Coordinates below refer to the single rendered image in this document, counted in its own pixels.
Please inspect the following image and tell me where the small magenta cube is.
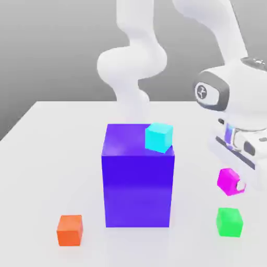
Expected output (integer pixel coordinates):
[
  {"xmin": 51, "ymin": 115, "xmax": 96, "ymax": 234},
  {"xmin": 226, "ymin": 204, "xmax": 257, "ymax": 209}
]
[{"xmin": 216, "ymin": 167, "xmax": 247, "ymax": 197}]

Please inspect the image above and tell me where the small green cube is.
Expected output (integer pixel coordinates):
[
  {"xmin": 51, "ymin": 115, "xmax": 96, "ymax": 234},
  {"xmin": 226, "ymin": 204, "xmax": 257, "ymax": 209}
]
[{"xmin": 215, "ymin": 207, "xmax": 244, "ymax": 238}]

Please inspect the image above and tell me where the small orange cube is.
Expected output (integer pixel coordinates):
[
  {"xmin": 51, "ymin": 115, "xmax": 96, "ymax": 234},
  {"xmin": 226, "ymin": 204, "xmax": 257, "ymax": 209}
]
[{"xmin": 56, "ymin": 214, "xmax": 83, "ymax": 247}]

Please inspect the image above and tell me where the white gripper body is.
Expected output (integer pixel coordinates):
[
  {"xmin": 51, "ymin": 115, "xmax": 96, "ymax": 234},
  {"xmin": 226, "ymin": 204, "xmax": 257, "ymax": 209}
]
[{"xmin": 208, "ymin": 133, "xmax": 267, "ymax": 191}]

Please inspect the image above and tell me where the small cyan cube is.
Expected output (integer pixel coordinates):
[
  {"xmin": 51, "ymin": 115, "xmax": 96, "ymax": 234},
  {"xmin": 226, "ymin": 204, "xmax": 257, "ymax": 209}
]
[{"xmin": 144, "ymin": 122, "xmax": 174, "ymax": 154}]

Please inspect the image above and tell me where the large blue box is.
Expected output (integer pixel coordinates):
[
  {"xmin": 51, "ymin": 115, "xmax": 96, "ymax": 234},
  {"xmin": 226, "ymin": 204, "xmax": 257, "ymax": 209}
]
[{"xmin": 101, "ymin": 123, "xmax": 175, "ymax": 228}]

